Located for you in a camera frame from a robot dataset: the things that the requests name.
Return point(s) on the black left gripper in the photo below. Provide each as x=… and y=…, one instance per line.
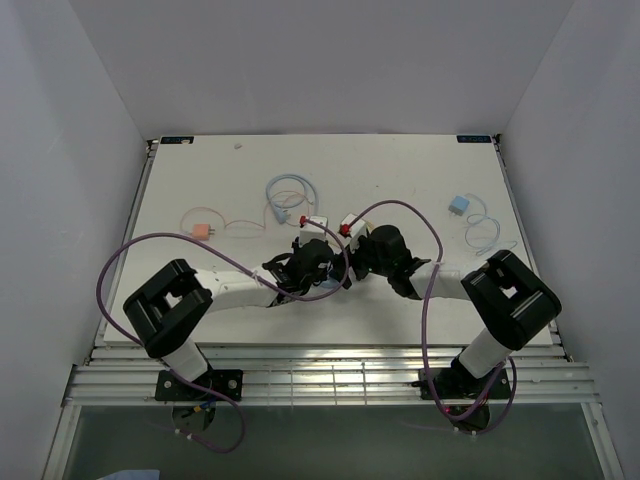
x=322, y=276

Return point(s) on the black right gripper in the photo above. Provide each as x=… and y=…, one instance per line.
x=364, y=243

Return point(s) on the round blue power socket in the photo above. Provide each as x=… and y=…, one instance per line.
x=329, y=285

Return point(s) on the blue charger plug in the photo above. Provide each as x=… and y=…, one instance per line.
x=459, y=205

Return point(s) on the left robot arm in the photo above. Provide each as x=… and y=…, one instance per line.
x=166, y=309

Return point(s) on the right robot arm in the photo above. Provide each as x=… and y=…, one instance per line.
x=513, y=303

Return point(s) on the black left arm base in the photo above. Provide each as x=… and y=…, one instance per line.
x=194, y=406

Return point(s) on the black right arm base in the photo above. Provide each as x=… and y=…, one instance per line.
x=465, y=399

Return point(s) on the right blue corner label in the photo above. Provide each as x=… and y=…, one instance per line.
x=474, y=139

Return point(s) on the blue corner label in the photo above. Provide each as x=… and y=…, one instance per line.
x=177, y=140
x=474, y=139

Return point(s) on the left blue corner label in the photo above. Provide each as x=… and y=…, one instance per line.
x=177, y=140

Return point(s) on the blue cloth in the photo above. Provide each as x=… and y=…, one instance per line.
x=134, y=474

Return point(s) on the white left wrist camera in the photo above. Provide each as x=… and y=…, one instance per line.
x=312, y=228

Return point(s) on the blue three-pin wall plug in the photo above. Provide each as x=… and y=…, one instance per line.
x=281, y=215

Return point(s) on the aluminium table edge rail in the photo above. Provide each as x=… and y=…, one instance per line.
x=291, y=376

